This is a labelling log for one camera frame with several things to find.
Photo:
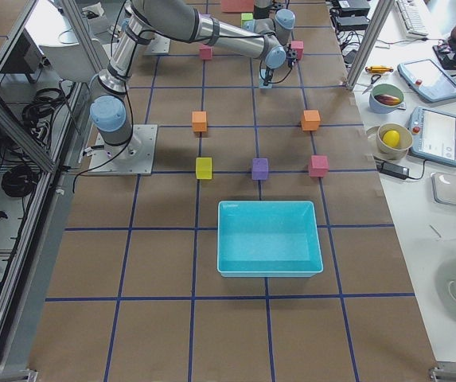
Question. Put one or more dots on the blue bowl with fruit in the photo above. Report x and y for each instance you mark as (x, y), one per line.
(385, 98)

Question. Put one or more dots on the orange foam block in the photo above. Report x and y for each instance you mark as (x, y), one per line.
(310, 120)
(199, 121)

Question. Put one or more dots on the blue teach pendant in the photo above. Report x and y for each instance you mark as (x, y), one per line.
(433, 135)
(428, 80)

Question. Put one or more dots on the purple foam block centre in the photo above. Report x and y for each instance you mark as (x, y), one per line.
(259, 169)

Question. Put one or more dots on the turquoise plastic tray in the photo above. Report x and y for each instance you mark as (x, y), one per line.
(273, 239)

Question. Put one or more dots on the pink foam block far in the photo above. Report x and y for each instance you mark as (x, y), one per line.
(205, 52)

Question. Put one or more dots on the pink foam block near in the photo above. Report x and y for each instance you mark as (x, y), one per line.
(297, 47)

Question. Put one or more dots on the pink foam block front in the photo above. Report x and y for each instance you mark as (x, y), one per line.
(318, 166)

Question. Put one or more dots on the yellow lemon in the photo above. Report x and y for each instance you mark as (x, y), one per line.
(391, 138)

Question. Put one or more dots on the blue teach pendant lower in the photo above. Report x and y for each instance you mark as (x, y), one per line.
(433, 135)

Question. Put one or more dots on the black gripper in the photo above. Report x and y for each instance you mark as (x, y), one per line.
(267, 74)

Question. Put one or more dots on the yellow foam block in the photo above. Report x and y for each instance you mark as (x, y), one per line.
(203, 168)

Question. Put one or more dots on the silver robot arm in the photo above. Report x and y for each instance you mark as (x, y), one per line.
(264, 38)

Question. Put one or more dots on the beige bowl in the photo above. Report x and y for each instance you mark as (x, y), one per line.
(405, 142)

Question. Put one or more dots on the scissors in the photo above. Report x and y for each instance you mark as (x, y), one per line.
(373, 80)

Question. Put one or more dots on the green foam block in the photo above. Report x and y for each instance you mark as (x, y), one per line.
(245, 17)

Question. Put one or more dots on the pink foam block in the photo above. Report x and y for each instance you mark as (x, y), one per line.
(205, 52)
(297, 47)
(318, 166)

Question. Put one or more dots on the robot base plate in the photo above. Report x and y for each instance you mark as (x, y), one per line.
(136, 158)

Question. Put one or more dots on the light blue foam block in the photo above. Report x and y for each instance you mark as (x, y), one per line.
(265, 78)

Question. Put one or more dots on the orange foam block left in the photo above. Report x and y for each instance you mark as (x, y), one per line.
(199, 121)

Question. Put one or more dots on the black power adapter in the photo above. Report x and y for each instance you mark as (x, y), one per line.
(393, 170)

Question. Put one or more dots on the blue teach pendant upper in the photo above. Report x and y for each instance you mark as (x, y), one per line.
(428, 80)

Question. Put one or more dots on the yellow screwdriver tool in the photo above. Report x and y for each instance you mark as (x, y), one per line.
(378, 69)

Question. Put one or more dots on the orange foam block right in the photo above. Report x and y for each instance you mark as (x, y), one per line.
(310, 120)

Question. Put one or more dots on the white keyboard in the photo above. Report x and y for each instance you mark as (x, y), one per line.
(410, 19)

